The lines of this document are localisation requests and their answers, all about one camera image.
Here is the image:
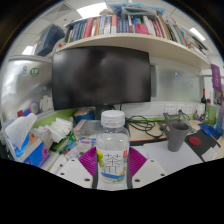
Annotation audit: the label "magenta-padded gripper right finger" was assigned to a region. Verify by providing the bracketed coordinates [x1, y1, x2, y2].
[126, 146, 168, 189]

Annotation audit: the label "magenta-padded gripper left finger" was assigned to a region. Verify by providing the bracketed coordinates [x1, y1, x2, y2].
[54, 146, 99, 189]

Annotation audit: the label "clear plastic drink bottle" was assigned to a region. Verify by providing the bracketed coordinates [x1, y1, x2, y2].
[95, 109, 131, 184]

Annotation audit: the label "purple water bottle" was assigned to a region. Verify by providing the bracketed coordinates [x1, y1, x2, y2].
[215, 101, 224, 134]

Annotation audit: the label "white paper sheet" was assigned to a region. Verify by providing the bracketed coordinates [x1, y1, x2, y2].
[143, 139, 206, 176]

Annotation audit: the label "grey cup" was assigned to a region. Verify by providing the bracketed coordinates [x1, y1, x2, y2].
[164, 121, 191, 153]

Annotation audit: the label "stack of white tissues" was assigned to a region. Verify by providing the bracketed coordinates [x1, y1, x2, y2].
[44, 117, 74, 144]

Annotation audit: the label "clear plastic box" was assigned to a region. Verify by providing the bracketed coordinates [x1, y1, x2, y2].
[73, 119, 103, 139]

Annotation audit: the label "blue tissue box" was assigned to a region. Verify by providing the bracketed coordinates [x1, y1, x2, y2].
[4, 112, 51, 168]

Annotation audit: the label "round blue tin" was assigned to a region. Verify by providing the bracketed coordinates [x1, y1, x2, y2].
[73, 108, 96, 126]

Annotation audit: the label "grey metal laptop stand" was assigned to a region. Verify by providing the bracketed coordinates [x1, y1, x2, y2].
[162, 110, 198, 134]

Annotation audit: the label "white folded napkin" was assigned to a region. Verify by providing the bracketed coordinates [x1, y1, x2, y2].
[201, 145, 221, 163]

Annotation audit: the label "black computer monitor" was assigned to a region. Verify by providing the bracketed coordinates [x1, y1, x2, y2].
[51, 45, 153, 129]

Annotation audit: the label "dark blue box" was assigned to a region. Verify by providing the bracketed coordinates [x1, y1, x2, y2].
[34, 23, 66, 57]

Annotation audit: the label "black cables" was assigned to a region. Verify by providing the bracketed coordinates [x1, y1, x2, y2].
[125, 114, 158, 138]

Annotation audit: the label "white wall socket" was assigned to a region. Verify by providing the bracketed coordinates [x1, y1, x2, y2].
[163, 103, 178, 116]
[177, 103, 187, 115]
[186, 103, 196, 115]

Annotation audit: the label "coiled blue cable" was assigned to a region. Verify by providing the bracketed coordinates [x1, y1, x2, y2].
[199, 123, 216, 136]

